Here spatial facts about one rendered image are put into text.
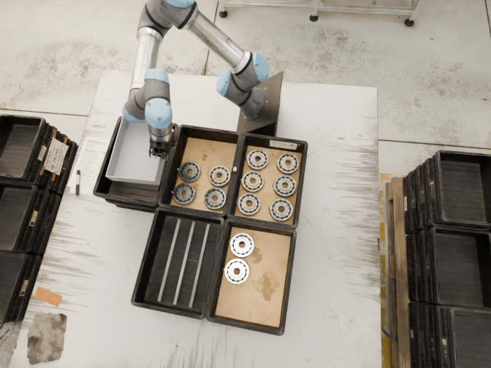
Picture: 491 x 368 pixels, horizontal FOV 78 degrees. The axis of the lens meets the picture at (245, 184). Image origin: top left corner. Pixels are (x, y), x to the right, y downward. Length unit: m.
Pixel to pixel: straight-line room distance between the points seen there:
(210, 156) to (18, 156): 1.33
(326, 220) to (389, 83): 1.63
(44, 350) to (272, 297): 1.03
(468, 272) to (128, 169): 1.83
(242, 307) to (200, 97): 1.13
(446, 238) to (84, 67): 3.07
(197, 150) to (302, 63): 1.59
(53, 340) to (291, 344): 1.05
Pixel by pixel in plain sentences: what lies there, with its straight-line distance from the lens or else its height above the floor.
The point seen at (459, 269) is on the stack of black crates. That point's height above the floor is 0.38.
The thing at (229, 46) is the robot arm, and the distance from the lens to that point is 1.33.
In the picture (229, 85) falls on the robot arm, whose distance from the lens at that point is 1.43.
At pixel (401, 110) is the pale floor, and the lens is 2.77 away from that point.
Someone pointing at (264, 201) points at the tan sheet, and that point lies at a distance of 1.38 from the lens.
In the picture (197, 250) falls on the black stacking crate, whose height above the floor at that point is 0.83.
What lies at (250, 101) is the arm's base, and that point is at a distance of 1.50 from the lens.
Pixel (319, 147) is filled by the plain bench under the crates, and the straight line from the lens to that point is 1.64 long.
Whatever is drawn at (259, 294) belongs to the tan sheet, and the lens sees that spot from 1.33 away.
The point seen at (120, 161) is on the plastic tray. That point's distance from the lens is 1.34.
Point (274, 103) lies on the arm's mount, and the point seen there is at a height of 0.92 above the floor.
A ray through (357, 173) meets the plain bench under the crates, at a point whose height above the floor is 0.70.
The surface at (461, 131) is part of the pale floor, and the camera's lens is 2.88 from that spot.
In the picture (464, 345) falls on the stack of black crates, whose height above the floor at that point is 0.49.
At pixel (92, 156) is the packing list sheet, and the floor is 0.70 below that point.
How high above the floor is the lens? 2.16
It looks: 71 degrees down
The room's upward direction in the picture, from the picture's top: 10 degrees counter-clockwise
